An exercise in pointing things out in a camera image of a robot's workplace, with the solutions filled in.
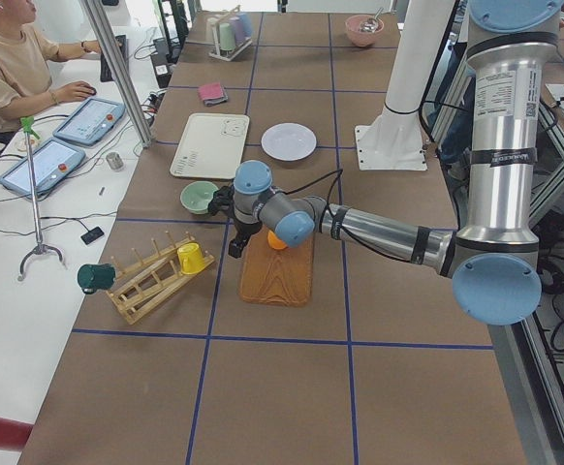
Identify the wooden drying rack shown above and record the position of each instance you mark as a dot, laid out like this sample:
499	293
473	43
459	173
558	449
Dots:
143	285

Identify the white round plate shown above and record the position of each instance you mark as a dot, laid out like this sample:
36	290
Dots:
288	142

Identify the metal scoop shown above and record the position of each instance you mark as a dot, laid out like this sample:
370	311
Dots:
371	24

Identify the pink cloth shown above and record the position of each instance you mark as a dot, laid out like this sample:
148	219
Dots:
212	91

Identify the small metal cylinder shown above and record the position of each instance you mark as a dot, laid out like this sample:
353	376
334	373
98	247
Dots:
114	161

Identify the wooden cutting board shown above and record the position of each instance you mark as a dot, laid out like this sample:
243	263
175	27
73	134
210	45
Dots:
276	277

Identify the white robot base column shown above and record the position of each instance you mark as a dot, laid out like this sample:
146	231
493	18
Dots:
394	141

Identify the blue cup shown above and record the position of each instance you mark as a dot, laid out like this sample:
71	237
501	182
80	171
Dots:
246	23

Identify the dark green cup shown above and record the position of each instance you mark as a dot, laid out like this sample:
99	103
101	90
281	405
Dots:
95	277

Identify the pink bowl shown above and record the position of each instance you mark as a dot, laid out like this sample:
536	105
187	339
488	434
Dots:
358	38

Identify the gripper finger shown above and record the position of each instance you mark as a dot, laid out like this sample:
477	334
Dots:
237	246

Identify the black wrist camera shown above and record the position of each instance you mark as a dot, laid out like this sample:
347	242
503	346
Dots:
222	202

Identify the cream bear tray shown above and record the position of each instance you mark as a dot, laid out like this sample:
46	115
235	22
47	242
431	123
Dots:
211	146

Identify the blue teach pendant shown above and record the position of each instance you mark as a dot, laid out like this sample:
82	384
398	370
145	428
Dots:
53	160
90	122

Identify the far blue teach pendant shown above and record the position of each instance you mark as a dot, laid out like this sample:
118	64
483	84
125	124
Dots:
90	122

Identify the metal grabber stand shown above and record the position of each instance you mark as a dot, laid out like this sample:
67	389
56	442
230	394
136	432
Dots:
40	248

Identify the yellow mug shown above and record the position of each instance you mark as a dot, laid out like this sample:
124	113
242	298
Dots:
191	258

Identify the green bowl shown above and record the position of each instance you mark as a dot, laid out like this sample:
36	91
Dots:
197	195

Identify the aluminium frame post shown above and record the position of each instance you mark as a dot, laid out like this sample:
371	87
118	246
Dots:
102	29

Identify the grey cloth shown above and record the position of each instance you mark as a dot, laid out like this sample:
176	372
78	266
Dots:
215	102

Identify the black small device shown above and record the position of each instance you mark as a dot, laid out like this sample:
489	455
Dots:
92	235

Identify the seated person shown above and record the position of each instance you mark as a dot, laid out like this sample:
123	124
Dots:
25	80

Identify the purple cup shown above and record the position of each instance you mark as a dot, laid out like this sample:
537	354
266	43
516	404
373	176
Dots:
237	28

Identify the orange fruit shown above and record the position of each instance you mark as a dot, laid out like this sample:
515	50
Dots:
274	242

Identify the white cup rack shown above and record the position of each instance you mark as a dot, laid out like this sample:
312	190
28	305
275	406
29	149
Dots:
212	32

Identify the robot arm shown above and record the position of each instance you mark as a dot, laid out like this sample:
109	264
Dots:
492	259

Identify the near blue teach pendant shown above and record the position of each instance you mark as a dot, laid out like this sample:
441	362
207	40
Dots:
53	160

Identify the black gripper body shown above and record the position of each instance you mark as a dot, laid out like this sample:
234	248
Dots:
243	229

